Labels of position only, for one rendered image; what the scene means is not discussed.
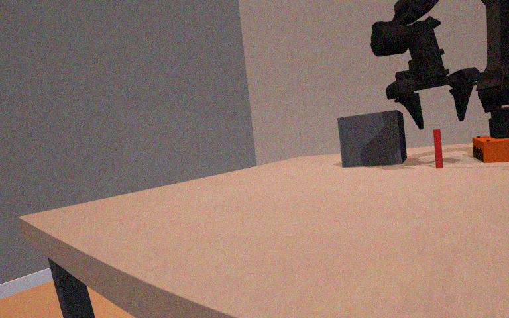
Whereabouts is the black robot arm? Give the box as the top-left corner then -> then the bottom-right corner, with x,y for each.
370,0 -> 509,139

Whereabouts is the red peg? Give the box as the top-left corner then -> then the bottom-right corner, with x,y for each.
433,129 -> 443,168

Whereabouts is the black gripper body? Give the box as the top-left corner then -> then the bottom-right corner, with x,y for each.
386,45 -> 481,100

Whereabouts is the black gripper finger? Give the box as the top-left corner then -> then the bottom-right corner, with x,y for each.
394,93 -> 424,130
449,82 -> 477,121

